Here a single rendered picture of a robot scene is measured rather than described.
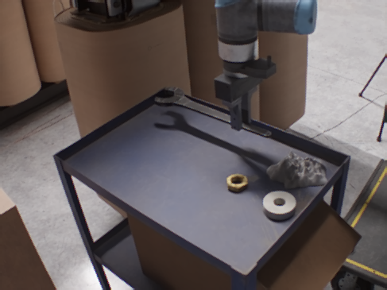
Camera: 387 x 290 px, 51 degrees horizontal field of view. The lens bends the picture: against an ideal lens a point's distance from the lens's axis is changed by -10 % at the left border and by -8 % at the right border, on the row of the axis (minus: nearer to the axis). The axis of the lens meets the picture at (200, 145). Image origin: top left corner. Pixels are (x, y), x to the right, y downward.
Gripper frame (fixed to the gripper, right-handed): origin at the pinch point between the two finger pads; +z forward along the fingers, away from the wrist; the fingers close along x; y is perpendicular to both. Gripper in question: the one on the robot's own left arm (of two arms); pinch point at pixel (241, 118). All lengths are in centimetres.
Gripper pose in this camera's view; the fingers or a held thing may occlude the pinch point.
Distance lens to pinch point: 110.4
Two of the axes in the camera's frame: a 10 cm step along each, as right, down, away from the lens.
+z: 0.7, 8.1, 5.8
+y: -7.6, -3.3, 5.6
